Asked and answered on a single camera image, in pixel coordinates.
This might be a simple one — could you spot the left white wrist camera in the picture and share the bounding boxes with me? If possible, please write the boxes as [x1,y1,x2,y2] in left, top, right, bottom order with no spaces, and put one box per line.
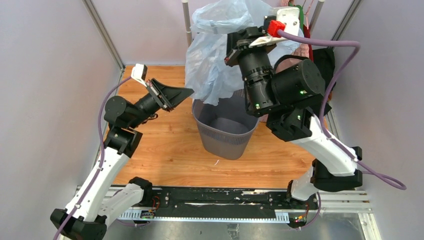
[130,63,148,87]

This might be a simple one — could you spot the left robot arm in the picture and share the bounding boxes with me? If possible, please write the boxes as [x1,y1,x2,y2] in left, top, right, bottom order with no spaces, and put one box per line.
[50,77,193,240]

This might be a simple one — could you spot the pink hanging garment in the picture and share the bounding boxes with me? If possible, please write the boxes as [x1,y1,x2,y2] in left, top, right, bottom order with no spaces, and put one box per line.
[280,0,310,58]

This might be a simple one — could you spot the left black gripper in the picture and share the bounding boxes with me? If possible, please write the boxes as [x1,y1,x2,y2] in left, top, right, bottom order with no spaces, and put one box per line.
[128,78,194,129]

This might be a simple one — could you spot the green clothes hanger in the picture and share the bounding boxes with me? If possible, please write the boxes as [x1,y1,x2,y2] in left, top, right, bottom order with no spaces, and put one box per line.
[288,0,303,8]

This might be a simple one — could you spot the silver clothes rack pole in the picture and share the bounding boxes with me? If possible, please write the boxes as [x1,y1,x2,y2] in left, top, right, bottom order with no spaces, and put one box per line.
[181,0,193,47]

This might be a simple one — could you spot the light blue plastic bag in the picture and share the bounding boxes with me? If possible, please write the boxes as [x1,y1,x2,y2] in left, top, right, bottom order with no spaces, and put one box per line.
[184,0,305,107]

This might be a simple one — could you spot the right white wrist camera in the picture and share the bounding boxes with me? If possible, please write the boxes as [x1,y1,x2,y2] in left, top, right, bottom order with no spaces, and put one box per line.
[249,6,301,48]

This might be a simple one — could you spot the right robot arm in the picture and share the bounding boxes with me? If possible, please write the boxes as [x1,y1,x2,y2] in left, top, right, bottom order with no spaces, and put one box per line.
[224,27,363,209]

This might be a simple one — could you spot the dark red garment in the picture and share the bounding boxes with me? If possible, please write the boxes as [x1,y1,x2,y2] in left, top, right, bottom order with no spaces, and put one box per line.
[302,9,314,61]

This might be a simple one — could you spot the black garment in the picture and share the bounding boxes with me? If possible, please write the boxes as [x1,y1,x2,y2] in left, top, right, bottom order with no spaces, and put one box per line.
[312,48,336,90]

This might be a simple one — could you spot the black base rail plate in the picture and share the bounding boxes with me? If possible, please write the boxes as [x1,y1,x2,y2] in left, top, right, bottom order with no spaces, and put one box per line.
[120,186,320,220]

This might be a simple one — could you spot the grey mesh trash bin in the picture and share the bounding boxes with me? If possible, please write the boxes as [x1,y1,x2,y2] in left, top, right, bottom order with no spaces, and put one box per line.
[191,90,260,160]

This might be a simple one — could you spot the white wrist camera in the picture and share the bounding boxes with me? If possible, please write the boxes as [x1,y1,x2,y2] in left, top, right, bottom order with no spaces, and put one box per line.
[130,63,148,87]
[249,6,301,48]

